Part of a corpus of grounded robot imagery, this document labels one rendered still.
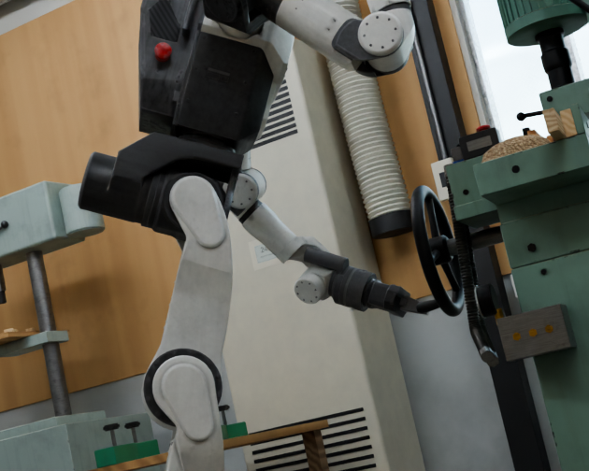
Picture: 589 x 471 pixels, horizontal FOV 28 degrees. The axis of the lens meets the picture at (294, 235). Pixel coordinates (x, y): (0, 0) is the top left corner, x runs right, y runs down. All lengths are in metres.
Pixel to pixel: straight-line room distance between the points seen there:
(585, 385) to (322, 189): 1.79
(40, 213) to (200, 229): 2.18
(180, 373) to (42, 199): 2.27
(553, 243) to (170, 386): 0.76
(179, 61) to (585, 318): 0.90
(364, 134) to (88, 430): 1.38
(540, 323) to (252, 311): 1.92
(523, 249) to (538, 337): 0.19
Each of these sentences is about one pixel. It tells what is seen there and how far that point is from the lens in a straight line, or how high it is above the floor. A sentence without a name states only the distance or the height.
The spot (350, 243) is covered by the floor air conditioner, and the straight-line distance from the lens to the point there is 3.90.
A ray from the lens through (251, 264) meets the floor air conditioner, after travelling 3.97.
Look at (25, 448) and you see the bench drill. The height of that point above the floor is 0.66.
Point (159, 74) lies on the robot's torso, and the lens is 2.23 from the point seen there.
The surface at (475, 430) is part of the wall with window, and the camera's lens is 3.96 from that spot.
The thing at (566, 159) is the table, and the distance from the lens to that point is 2.15.
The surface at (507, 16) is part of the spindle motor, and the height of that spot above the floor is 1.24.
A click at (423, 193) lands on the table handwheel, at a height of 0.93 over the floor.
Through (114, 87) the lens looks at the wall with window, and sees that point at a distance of 4.73.
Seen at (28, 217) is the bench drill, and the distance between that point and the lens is 4.34.
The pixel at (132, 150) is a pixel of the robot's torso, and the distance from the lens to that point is 2.22.
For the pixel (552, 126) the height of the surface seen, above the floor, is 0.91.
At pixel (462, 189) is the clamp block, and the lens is 2.41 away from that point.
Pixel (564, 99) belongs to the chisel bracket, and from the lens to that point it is 2.49.
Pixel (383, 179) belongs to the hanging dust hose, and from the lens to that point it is 3.89.
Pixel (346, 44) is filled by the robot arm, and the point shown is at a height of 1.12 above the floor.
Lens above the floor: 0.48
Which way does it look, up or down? 10 degrees up
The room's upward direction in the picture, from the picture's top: 13 degrees counter-clockwise
